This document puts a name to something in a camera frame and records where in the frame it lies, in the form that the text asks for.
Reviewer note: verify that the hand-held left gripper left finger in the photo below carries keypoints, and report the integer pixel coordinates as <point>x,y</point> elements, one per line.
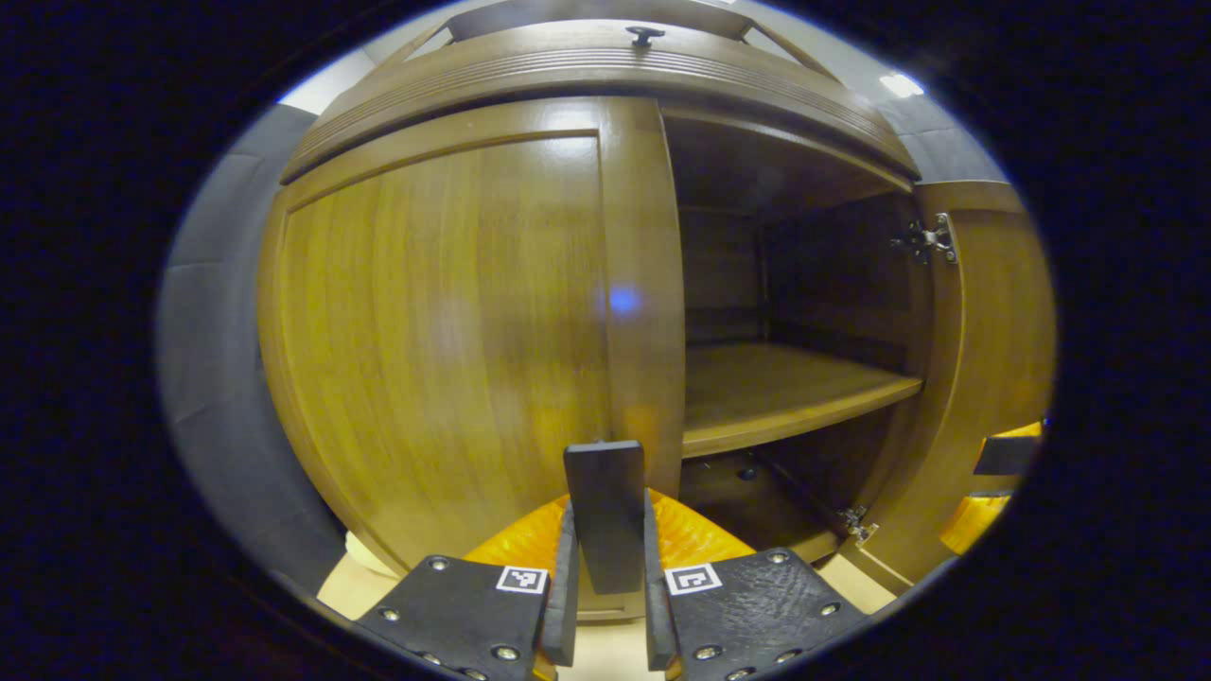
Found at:
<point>563,605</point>

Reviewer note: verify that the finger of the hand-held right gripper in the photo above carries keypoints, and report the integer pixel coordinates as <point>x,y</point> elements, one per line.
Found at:
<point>1008,454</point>
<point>974,520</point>

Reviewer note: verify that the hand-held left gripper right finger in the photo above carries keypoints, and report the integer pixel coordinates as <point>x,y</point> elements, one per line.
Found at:
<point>655,615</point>

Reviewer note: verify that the wooden shoe cabinet door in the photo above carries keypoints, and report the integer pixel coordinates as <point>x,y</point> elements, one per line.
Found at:
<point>435,331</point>
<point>993,331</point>

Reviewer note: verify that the wooden double-door shoe cabinet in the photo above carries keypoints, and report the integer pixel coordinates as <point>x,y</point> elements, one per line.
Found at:
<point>738,161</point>

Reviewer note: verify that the metal door hinge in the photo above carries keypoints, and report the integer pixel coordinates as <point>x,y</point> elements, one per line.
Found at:
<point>856,523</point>
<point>932,238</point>

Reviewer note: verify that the wooden cabinet drawer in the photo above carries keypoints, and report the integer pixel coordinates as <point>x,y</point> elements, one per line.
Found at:
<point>568,71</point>

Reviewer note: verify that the cream fluffy ball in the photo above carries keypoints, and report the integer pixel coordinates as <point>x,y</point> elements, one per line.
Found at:
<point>364,558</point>

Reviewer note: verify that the wooden inner shelf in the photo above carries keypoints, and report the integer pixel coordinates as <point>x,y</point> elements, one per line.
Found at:
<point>776,397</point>

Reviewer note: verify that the small ceiling light panel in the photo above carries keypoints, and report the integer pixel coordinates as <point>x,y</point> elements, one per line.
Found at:
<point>901,85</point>

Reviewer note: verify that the black drawer knob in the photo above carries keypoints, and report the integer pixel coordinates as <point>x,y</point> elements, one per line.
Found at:
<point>644,36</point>

